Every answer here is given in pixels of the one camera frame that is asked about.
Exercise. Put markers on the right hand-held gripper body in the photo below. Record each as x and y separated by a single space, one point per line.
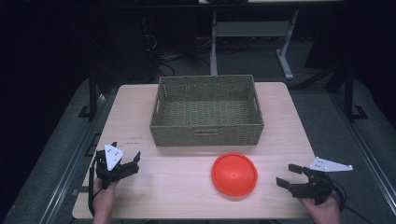
314 183

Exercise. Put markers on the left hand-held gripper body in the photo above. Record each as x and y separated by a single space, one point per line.
112 161

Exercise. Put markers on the red round plate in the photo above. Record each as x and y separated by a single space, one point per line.
234 174

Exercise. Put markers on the green woven basket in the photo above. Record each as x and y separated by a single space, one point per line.
205 137

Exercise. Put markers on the person's right hand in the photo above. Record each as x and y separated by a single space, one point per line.
323 211

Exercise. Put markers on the person's left hand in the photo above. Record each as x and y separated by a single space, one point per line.
104 196

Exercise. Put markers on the black metal stand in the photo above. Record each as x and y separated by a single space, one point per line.
92 93
349 93

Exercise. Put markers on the grey metal floor rail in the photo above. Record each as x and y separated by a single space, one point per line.
367 155
68 168

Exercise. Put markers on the white metal desk frame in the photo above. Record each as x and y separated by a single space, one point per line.
249 28

